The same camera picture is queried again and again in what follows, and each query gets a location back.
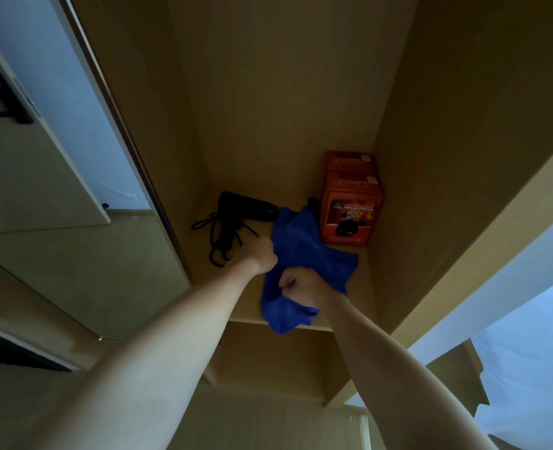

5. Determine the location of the person's right hand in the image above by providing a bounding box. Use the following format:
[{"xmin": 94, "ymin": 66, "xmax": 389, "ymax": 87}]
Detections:
[{"xmin": 278, "ymin": 266, "xmax": 348, "ymax": 311}]

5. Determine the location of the person's left hand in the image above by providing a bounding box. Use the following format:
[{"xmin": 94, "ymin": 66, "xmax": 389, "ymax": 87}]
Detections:
[{"xmin": 231, "ymin": 236, "xmax": 279, "ymax": 275}]

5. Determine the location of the blue microfibre cloth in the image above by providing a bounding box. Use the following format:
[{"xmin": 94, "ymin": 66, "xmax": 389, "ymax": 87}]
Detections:
[{"xmin": 259, "ymin": 206, "xmax": 359, "ymax": 335}]

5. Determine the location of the light wooden wardrobe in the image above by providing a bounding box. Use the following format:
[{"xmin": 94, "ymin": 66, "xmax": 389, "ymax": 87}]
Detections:
[{"xmin": 0, "ymin": 0, "xmax": 553, "ymax": 408}]

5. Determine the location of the tall mirror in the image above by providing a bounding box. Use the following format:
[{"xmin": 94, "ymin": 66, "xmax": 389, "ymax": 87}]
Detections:
[{"xmin": 0, "ymin": 0, "xmax": 194, "ymax": 343}]

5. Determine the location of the person's left forearm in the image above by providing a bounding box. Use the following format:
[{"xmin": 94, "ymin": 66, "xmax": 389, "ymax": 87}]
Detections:
[{"xmin": 32, "ymin": 262, "xmax": 258, "ymax": 450}]

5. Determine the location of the person's right forearm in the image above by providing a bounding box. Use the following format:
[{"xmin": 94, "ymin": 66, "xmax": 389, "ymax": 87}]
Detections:
[{"xmin": 323, "ymin": 297, "xmax": 497, "ymax": 450}]

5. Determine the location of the white bed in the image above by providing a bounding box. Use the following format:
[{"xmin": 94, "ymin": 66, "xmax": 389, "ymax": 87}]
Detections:
[{"xmin": 471, "ymin": 271, "xmax": 553, "ymax": 450}]

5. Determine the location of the black framed glass door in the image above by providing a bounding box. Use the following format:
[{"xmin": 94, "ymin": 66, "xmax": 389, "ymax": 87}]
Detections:
[{"xmin": 0, "ymin": 322, "xmax": 73, "ymax": 373}]

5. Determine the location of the black hair dryer with cable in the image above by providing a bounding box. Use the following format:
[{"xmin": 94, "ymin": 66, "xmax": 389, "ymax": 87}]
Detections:
[{"xmin": 191, "ymin": 191, "xmax": 279, "ymax": 268}]

